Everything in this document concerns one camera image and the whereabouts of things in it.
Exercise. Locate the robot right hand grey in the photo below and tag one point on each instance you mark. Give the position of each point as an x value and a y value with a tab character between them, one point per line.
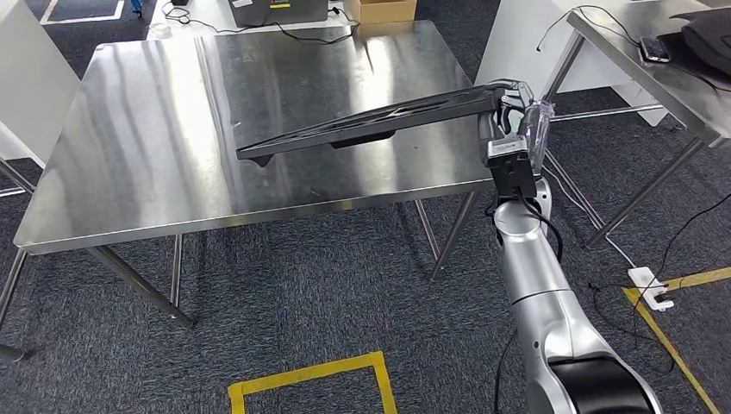
539	131

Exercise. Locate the black slotted plate part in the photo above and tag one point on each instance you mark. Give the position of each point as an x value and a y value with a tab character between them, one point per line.
371	123

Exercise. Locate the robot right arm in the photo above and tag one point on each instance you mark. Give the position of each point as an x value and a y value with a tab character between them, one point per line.
537	268

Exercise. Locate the stainless steel workbench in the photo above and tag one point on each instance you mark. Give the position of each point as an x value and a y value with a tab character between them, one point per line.
171	143

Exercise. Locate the clear plastic hand wrap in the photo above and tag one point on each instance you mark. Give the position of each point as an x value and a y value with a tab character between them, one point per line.
541	134

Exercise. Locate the white partition panel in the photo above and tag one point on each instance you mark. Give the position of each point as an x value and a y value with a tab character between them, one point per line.
514	34
28	68

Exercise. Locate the stainless steel side table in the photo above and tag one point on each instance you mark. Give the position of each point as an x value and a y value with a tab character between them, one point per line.
657	85

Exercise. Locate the black smartphone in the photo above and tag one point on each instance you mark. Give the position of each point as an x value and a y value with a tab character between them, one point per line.
655	50

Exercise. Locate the white power strip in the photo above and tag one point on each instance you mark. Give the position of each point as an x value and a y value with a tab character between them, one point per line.
648	283

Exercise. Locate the cardboard box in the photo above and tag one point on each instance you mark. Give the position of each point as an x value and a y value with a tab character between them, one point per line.
382	10

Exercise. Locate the grey equipment case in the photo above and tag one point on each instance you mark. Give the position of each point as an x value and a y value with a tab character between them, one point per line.
280	14

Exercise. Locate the white table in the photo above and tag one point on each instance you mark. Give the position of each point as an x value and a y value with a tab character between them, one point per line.
211	14

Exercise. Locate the clear tape roll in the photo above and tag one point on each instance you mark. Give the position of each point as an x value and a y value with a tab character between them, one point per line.
153	31

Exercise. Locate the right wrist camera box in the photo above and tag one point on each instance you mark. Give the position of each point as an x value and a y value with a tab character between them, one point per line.
511	171

